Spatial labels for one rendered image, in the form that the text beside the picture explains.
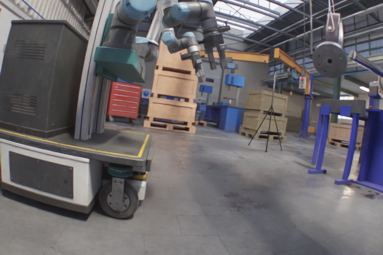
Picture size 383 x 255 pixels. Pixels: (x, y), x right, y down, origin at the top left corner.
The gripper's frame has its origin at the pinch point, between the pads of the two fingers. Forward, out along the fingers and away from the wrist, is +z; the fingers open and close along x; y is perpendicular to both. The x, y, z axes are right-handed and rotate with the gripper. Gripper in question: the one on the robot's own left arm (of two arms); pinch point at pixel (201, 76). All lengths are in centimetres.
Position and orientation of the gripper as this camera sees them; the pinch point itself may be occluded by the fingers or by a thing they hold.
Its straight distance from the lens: 135.9
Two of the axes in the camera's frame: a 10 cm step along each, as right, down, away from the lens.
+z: 2.7, 9.6, -1.1
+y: 9.6, -2.6, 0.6
